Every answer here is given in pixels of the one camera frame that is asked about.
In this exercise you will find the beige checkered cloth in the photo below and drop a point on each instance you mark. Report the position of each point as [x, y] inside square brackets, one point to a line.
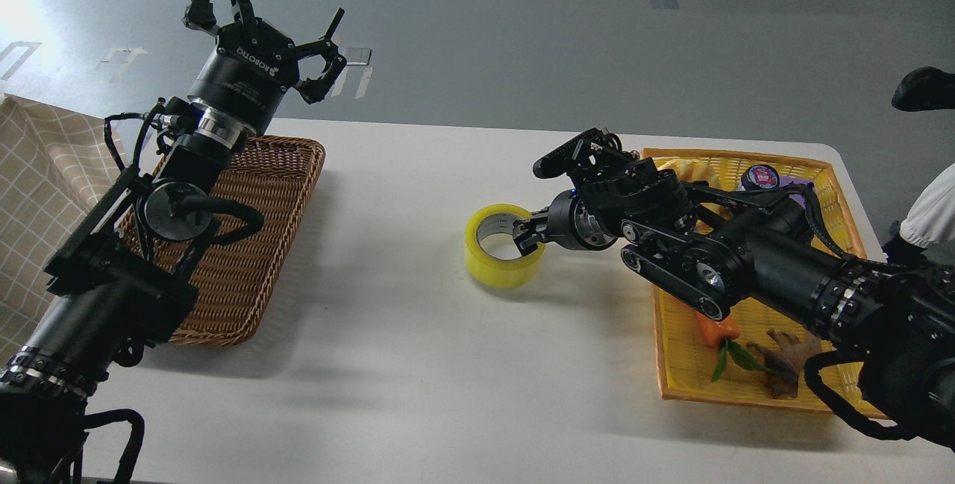
[55, 165]

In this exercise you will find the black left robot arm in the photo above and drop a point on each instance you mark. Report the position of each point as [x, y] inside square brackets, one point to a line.
[122, 280]

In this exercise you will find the small dark jar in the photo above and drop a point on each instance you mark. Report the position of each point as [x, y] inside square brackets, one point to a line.
[759, 178]

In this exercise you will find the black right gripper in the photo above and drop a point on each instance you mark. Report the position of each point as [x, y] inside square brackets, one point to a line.
[566, 222]

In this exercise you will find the black chair part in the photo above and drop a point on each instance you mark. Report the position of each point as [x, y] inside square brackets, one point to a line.
[925, 89]

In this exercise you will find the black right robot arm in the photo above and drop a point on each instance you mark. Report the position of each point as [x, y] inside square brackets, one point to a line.
[890, 374]

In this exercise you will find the toy croissant bread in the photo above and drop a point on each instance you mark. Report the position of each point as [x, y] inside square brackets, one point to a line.
[692, 170]

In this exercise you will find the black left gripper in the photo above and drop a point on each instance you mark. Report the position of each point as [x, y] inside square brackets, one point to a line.
[245, 70]

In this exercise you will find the yellow plastic tray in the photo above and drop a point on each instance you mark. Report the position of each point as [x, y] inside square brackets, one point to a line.
[685, 364]

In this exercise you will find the purple foam block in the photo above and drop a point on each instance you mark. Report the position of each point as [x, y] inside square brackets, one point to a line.
[803, 194]

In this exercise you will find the brown toy animal figure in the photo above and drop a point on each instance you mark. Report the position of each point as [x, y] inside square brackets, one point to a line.
[787, 361]

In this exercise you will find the orange toy carrot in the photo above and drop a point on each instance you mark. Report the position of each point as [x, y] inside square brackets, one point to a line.
[722, 336]

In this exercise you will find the brown wicker basket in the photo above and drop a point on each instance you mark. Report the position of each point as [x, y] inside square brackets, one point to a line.
[276, 175]

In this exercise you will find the yellow tape roll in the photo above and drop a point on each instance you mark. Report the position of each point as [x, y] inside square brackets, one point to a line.
[492, 271]

